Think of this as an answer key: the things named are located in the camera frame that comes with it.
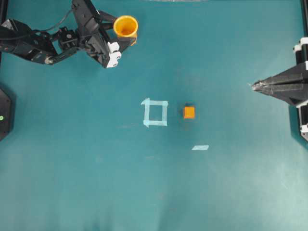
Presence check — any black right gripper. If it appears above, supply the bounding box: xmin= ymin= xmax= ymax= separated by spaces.
xmin=251 ymin=37 xmax=308 ymax=141

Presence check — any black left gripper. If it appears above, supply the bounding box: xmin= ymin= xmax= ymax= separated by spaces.
xmin=72 ymin=0 xmax=135 ymax=68

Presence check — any yellow plastic cup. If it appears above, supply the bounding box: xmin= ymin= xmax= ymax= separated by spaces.
xmin=113 ymin=15 xmax=139 ymax=46

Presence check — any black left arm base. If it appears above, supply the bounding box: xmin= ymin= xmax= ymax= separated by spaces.
xmin=0 ymin=83 xmax=16 ymax=141

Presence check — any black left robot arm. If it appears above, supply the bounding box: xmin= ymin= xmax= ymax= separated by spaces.
xmin=0 ymin=0 xmax=139 ymax=68

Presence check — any light blue tape square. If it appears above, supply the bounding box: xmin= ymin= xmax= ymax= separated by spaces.
xmin=141 ymin=98 xmax=168 ymax=128

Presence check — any orange cube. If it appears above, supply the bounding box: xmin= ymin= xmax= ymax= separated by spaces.
xmin=183 ymin=104 xmax=195 ymax=119

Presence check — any light blue tape strip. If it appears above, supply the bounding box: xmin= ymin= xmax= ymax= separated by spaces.
xmin=192 ymin=145 xmax=209 ymax=151

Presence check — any black right frame post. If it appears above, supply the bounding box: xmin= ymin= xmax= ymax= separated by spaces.
xmin=301 ymin=0 xmax=308 ymax=37

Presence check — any black frame post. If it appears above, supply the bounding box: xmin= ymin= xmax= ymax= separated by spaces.
xmin=0 ymin=0 xmax=8 ymax=24
xmin=301 ymin=0 xmax=308 ymax=37

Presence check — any black left frame post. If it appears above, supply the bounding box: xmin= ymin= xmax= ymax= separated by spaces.
xmin=0 ymin=0 xmax=8 ymax=24

